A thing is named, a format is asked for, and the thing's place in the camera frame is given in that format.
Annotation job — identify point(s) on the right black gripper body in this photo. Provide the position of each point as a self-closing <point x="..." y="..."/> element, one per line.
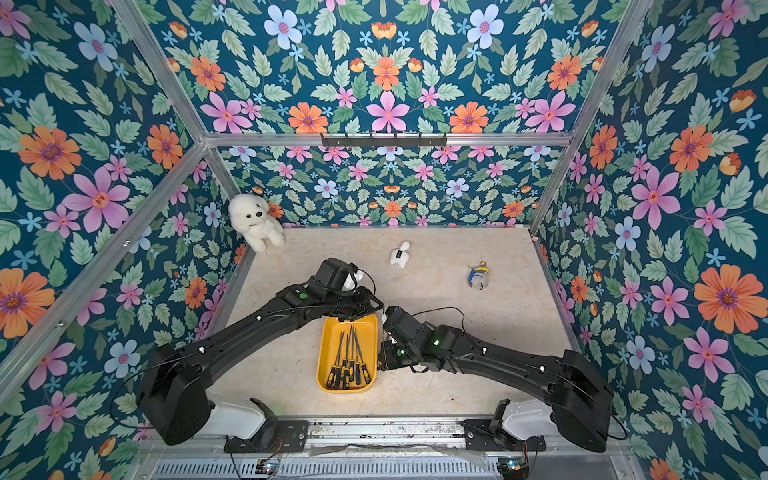
<point x="387" y="352"/>

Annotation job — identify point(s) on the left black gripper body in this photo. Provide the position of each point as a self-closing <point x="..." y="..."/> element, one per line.
<point x="352" y="306"/>

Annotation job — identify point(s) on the yellow plastic storage tray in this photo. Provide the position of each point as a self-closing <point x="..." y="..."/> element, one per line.
<point x="367" y="329"/>

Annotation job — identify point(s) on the file tool six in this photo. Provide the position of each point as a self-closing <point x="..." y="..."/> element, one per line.
<point x="356" y="358"/>

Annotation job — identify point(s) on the file tool five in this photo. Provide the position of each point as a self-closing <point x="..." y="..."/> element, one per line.
<point x="352" y="382"/>

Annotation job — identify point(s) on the file tool nine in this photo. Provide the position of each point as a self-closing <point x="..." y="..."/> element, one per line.
<point x="342" y="356"/>

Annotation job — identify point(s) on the file tool eight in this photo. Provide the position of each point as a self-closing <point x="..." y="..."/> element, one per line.
<point x="346" y="368"/>

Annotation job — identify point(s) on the file tool ten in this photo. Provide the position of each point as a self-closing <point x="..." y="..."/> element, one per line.
<point x="333" y="379"/>

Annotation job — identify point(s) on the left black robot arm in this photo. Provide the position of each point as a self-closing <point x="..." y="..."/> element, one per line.
<point x="173" y="389"/>

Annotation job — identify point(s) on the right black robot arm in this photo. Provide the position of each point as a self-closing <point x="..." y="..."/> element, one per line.
<point x="578" y="394"/>

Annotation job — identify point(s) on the small white toy figure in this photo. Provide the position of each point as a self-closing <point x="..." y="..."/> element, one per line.
<point x="400" y="256"/>

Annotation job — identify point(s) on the white plush bear toy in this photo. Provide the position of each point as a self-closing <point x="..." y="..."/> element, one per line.
<point x="249" y="216"/>

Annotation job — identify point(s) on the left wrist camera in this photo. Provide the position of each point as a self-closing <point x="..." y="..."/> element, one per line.
<point x="339" y="277"/>

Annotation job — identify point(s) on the blue yellow keychain toy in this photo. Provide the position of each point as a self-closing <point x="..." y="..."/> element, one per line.
<point x="478" y="278"/>

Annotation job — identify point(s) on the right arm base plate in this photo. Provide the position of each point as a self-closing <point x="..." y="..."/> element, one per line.
<point x="487" y="435"/>

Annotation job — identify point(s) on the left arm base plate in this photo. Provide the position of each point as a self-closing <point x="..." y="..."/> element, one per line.
<point x="275" y="436"/>

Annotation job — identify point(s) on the black wall hook rail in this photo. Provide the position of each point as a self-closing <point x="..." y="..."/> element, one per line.
<point x="374" y="141"/>

